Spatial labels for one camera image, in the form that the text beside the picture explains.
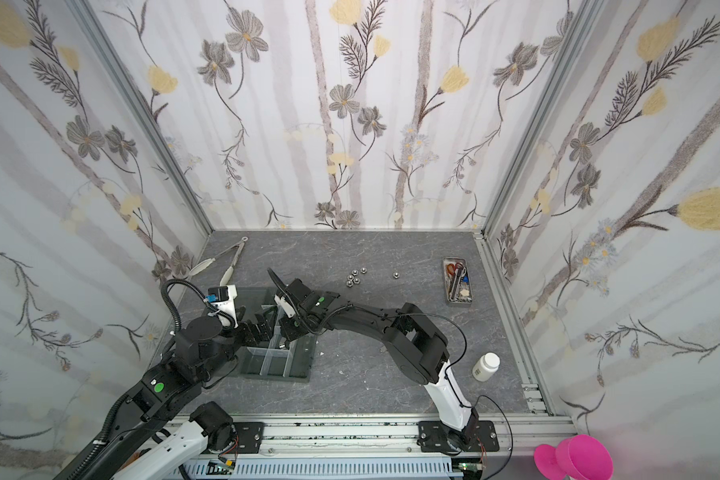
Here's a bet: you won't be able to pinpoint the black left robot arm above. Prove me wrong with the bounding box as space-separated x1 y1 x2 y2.
271 274 479 450

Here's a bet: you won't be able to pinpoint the cream silicone kitchen tongs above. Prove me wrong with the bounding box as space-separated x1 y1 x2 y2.
187 237 249 290

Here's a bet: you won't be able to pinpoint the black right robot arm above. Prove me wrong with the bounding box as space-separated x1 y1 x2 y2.
56 314 274 479

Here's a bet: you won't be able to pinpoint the red handled scissors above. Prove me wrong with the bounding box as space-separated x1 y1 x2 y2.
445 262 465 278

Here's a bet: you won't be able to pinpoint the transparent grey organizer box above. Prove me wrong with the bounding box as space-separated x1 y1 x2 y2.
234 287 316 383

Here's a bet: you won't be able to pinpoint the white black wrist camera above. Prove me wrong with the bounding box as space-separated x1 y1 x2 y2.
206 285 238 328

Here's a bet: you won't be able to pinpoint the white plastic bottle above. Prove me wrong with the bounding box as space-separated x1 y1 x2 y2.
471 352 501 382

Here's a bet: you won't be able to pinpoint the aluminium rail base frame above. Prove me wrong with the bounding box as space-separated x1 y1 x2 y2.
161 414 576 479

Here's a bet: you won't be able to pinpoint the pink plastic bowl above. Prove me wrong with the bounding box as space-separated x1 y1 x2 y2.
555 435 614 480
533 444 568 480

